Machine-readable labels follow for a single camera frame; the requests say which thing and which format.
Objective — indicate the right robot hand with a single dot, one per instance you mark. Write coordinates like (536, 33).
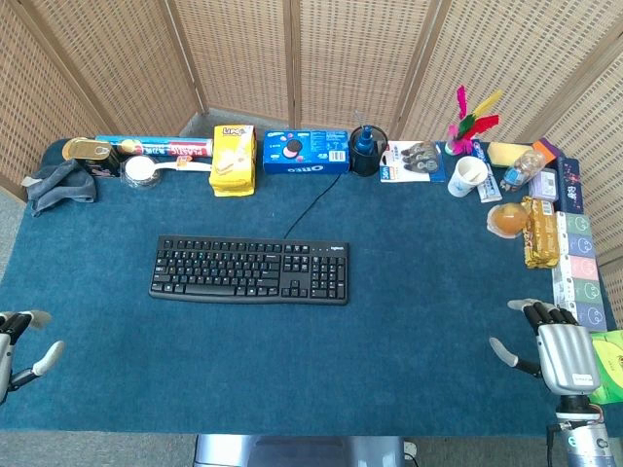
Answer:
(567, 357)

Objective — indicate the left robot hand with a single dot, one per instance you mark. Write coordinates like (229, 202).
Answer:
(6, 335)

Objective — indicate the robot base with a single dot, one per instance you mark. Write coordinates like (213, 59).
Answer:
(302, 450)

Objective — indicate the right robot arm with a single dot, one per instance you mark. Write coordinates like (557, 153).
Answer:
(584, 430)

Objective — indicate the green snack packet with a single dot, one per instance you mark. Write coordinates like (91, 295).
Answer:
(611, 365)

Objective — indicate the multicolour smiley face box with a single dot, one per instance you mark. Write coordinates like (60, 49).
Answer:
(581, 270)

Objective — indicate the gold wrapped biscuit pack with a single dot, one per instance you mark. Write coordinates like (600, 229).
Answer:
(541, 233)

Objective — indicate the orange jelly cup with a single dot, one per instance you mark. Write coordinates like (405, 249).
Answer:
(507, 219)

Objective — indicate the grey folded cloth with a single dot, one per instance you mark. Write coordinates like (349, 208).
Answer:
(61, 187)

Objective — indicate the dark blue long box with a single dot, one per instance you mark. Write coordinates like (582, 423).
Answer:
(570, 187)

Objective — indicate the lilac small box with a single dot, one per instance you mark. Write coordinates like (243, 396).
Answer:
(543, 185)

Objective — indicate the clear plastic bottle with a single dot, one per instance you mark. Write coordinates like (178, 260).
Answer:
(523, 170)

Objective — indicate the toothpaste box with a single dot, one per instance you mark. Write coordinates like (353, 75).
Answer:
(487, 180)

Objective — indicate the gold topped tin can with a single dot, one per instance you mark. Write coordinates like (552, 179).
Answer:
(92, 155)

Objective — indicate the white paper cup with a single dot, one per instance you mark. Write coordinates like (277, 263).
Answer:
(466, 177)

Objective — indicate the orange purple small box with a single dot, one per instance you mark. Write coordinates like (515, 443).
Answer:
(546, 150)

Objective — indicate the round clear lidded container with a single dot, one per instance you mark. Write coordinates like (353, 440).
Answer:
(141, 172)

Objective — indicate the yellow sponge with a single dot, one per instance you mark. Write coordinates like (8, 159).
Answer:
(506, 153)

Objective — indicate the plastic wrap box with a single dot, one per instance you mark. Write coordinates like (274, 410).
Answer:
(160, 145)

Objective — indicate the white toothbrush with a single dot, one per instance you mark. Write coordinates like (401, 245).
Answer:
(187, 166)

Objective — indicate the correction tape blister pack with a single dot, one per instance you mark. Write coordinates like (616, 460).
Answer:
(414, 160)

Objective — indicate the black computer keyboard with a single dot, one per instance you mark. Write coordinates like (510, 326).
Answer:
(250, 270)

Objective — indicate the colourful feather shuttlecock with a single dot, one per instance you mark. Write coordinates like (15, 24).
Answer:
(467, 124)

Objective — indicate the blue felt table mat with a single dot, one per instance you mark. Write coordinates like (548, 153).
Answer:
(272, 340)

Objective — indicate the black mesh pen holder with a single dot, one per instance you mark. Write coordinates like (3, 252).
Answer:
(366, 155)

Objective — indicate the yellow Lipo biscuit pack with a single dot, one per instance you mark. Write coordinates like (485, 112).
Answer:
(233, 160)

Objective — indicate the blue bottle in holder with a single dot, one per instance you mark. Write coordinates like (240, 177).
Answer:
(364, 141)

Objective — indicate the blue Oreo box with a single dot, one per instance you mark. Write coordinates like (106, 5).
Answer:
(306, 152)

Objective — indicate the woven folding screen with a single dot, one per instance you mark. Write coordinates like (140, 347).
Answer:
(311, 63)

